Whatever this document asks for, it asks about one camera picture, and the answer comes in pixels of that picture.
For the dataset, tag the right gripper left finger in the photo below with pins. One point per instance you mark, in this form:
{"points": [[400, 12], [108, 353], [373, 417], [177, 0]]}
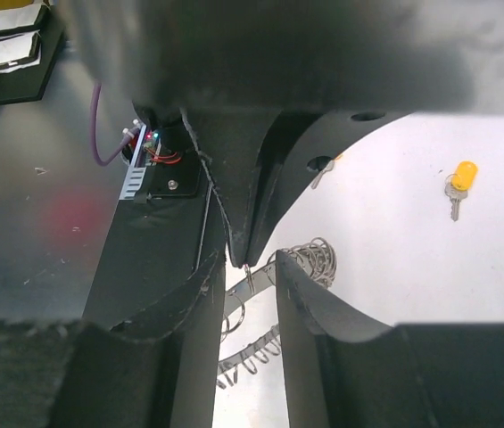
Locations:
{"points": [[157, 368]]}

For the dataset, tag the key with yellow tag lower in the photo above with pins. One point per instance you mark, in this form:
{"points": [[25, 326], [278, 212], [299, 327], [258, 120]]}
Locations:
{"points": [[328, 167]]}

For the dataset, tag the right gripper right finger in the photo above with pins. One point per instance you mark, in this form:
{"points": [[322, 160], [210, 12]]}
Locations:
{"points": [[343, 368]]}

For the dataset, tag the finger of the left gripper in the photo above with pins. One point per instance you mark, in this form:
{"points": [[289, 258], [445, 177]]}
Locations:
{"points": [[229, 145], [296, 148]]}

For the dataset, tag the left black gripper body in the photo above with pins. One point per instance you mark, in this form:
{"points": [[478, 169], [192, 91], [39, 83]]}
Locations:
{"points": [[439, 56]]}

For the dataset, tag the white slotted cable duct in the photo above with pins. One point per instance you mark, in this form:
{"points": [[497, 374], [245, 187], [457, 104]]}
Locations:
{"points": [[132, 183]]}

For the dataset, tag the key with yellow tag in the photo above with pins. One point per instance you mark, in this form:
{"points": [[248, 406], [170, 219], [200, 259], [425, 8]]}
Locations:
{"points": [[458, 184], [328, 167]]}

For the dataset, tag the black tray with white pads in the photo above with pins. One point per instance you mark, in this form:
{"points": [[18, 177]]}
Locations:
{"points": [[31, 38]]}

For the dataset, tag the key with yellow tag upper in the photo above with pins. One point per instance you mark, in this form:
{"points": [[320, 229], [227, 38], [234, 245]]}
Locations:
{"points": [[458, 184]]}

